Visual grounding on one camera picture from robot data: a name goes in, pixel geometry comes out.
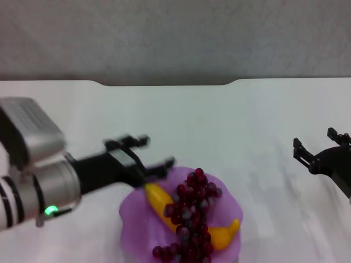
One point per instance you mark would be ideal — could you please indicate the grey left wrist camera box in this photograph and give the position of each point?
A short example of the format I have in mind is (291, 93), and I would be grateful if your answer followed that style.
(33, 128)

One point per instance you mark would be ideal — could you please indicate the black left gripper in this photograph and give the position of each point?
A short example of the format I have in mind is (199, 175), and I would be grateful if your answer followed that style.
(109, 170)

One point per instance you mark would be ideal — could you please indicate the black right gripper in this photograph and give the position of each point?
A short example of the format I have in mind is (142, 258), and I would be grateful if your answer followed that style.
(334, 164)

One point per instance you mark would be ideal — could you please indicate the red grape bunch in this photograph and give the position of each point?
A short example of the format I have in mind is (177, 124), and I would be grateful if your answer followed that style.
(192, 208)

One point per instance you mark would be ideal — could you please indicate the yellow banana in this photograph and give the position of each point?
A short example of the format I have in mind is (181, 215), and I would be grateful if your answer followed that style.
(157, 195)

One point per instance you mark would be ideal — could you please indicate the purple wavy plate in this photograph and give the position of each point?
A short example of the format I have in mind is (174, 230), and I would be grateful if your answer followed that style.
(137, 219)

